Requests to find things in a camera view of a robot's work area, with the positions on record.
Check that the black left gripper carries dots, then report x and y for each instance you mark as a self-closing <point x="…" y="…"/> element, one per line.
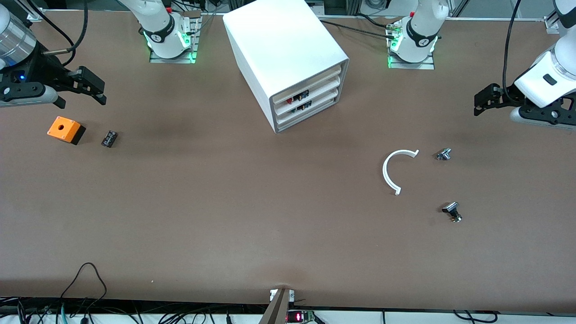
<point x="505" y="96"/>

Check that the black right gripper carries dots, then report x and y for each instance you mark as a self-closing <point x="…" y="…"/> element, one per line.
<point x="44" y="70"/>

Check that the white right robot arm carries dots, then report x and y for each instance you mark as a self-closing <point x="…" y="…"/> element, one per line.
<point x="157" y="24"/>

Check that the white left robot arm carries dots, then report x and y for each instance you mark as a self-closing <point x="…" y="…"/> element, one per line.
<point x="544" y="81"/>

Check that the orange button box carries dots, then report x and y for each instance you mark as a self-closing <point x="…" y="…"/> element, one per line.
<point x="63" y="127"/>

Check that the black headed push button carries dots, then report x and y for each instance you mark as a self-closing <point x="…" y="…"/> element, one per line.
<point x="451" y="208"/>

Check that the white drawer cabinet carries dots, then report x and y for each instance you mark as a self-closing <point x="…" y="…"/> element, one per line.
<point x="279" y="40"/>

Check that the small black contact block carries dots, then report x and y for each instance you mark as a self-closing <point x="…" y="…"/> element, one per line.
<point x="109" y="138"/>

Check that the aluminium table corner profile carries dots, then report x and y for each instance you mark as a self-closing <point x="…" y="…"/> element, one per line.
<point x="551" y="24"/>
<point x="36" y="15"/>

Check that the red display circuit board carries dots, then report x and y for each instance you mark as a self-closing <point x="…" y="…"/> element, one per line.
<point x="299" y="317"/>

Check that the small silver switch part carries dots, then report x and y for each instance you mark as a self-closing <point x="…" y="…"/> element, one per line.
<point x="444" y="155"/>

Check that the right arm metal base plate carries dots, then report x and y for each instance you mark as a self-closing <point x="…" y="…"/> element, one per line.
<point x="155" y="59"/>

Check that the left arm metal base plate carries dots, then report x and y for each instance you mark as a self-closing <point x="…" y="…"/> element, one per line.
<point x="425" y="66"/>

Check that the white curved plastic bracket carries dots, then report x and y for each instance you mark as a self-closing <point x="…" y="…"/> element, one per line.
<point x="384" y="172"/>

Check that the grey camera mount bar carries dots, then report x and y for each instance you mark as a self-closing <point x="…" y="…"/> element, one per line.
<point x="279" y="310"/>

